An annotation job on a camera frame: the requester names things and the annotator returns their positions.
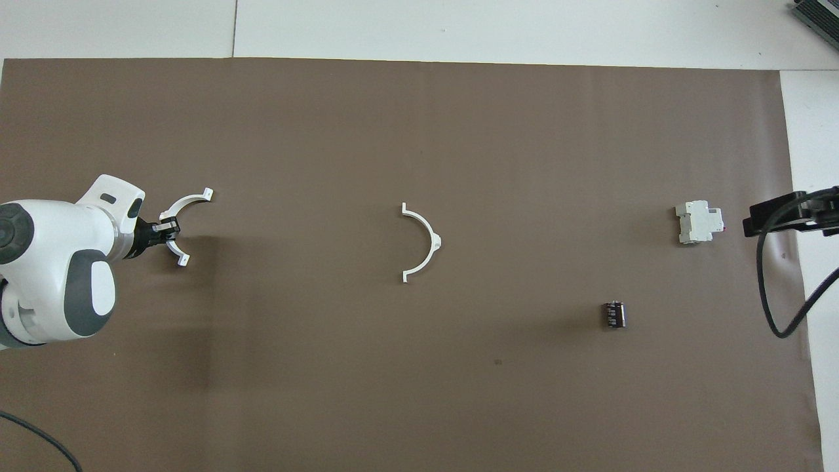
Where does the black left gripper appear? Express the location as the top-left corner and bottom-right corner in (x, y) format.
(121, 218), (182, 260)

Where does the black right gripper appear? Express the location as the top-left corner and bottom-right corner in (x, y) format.
(742, 186), (839, 239)

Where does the white half-ring pipe clamp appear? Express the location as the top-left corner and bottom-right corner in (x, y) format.
(400, 202), (443, 284)
(159, 187), (215, 267)

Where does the white circuit breaker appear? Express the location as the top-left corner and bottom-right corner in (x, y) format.
(674, 200), (726, 246)

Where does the grey ribbed device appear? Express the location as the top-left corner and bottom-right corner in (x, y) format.
(789, 0), (839, 33)

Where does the brown table mat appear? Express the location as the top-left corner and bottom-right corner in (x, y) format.
(0, 57), (825, 472)

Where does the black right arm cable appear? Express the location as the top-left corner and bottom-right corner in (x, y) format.
(756, 190), (839, 340)

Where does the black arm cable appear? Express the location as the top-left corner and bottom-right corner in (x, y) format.
(756, 190), (839, 340)
(0, 411), (84, 472)

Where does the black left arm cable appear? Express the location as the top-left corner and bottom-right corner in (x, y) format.
(0, 411), (84, 472)

